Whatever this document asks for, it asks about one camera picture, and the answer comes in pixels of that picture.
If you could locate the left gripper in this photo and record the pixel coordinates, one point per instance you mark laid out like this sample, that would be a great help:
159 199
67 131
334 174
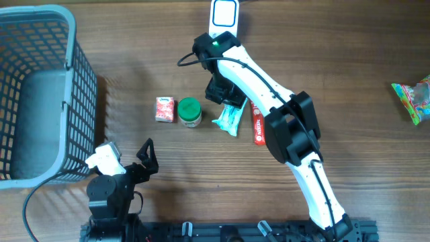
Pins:
142 175

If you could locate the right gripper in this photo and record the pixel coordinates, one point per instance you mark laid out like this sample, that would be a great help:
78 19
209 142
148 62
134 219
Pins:
236 97

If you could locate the teal tissue wipes pack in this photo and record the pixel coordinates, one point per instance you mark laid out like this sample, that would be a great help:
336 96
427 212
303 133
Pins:
230 118

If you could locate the green lid jar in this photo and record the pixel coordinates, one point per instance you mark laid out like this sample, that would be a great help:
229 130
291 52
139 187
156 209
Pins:
190 112

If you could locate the red Nescafe coffee stick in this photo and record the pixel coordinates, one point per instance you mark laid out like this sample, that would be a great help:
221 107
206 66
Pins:
258 126

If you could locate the small red white carton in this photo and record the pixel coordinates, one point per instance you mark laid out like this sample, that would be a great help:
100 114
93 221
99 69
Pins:
165 109

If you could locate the green Haribo gummy bag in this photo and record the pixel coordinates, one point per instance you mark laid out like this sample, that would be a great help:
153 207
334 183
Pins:
415 99

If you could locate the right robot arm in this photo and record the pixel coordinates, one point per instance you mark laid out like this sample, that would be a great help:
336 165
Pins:
290 124

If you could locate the white barcode scanner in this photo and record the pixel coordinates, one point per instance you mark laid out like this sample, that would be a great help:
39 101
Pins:
224 17

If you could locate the grey plastic shopping basket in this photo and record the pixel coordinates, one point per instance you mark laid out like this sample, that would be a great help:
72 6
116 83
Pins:
48 98

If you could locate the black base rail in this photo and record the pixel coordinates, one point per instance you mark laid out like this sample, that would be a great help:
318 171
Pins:
299 230

